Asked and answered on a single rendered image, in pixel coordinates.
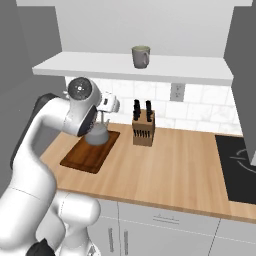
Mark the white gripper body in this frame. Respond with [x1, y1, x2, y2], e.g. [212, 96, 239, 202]
[106, 94, 121, 114]

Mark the grey kettle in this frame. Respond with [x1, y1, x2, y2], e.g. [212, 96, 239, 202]
[83, 111, 111, 147]

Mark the grey mug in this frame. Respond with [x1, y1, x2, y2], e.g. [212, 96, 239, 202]
[130, 45, 152, 70]

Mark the brown wooden tray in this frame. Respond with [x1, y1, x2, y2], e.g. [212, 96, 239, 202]
[59, 129, 121, 175]

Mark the grey cabinet door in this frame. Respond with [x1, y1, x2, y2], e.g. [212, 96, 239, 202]
[0, 0, 65, 98]
[223, 0, 256, 167]

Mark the wooden knife block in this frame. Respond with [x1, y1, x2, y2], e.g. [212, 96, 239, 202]
[131, 109, 157, 147]

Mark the narrow grey drawer front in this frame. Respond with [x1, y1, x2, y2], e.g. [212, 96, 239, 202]
[97, 198, 120, 221]

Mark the wide grey drawer front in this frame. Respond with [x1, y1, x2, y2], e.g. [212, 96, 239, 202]
[117, 201, 221, 237]

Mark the narrow grey cupboard door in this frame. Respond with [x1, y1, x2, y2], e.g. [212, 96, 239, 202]
[89, 215, 121, 256]

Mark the black hob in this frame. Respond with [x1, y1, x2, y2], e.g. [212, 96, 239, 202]
[214, 133, 256, 205]

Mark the wide grey cupboard door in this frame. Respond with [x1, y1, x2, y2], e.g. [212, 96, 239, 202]
[118, 219, 218, 256]

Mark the black knife handle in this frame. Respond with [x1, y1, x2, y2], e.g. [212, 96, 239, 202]
[132, 98, 142, 122]
[144, 99, 154, 123]

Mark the white wall cabinet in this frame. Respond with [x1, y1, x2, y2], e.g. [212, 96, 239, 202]
[14, 0, 255, 87]

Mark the grey wall outlet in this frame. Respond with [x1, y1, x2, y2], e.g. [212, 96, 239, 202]
[169, 82, 186, 102]

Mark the grey drawer handle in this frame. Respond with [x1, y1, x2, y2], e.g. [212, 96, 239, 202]
[152, 215, 181, 226]

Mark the grey cupboard door handle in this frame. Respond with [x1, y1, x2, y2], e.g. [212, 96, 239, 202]
[106, 227, 115, 253]
[122, 229, 131, 256]

